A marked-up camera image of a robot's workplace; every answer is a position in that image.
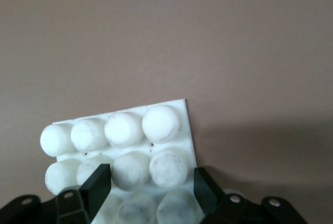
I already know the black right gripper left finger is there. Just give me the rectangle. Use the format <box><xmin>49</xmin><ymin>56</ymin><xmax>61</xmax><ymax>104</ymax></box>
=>
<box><xmin>0</xmin><ymin>163</ymin><xmax>112</xmax><ymax>224</ymax></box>

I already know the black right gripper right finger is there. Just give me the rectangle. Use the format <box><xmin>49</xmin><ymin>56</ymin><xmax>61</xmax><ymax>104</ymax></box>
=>
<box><xmin>193</xmin><ymin>166</ymin><xmax>309</xmax><ymax>224</ymax></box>

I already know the white studded base plate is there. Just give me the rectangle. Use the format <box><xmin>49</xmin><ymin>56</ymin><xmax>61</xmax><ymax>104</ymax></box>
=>
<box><xmin>39</xmin><ymin>99</ymin><xmax>207</xmax><ymax>224</ymax></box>

